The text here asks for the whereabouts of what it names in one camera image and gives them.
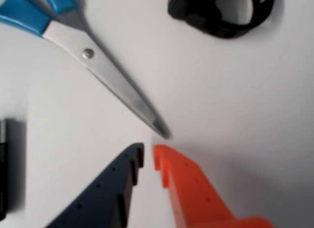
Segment blue handled scissors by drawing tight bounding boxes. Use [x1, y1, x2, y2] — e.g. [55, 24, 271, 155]
[0, 0, 172, 140]

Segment black ring strap device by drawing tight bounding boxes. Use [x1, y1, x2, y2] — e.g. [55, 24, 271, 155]
[168, 0, 275, 39]

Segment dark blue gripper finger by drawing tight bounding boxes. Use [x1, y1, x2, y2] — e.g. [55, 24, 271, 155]
[45, 142, 145, 228]

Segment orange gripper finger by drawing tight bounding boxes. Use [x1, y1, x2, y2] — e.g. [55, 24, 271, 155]
[152, 143, 276, 228]

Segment black cylindrical battery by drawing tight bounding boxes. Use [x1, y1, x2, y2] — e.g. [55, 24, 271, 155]
[0, 118, 26, 218]

